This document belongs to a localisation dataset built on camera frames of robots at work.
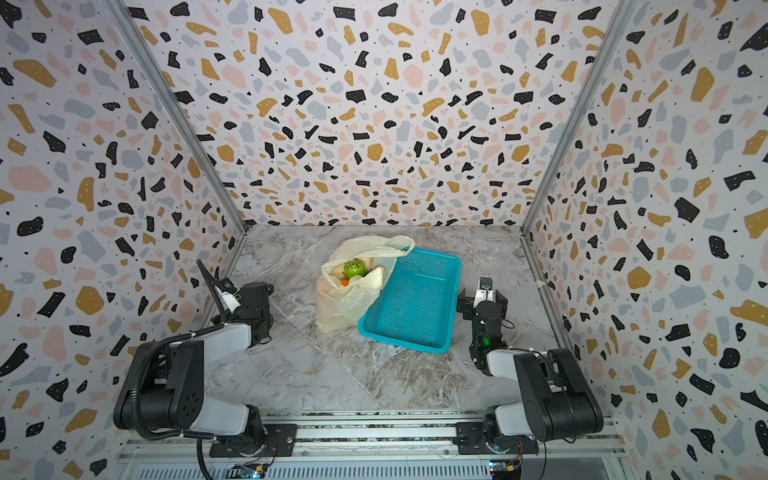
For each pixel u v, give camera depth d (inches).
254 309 28.5
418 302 39.8
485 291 30.0
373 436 30.0
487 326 27.0
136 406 15.2
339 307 32.7
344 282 32.1
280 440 29.1
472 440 28.8
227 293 30.4
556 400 17.3
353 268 37.8
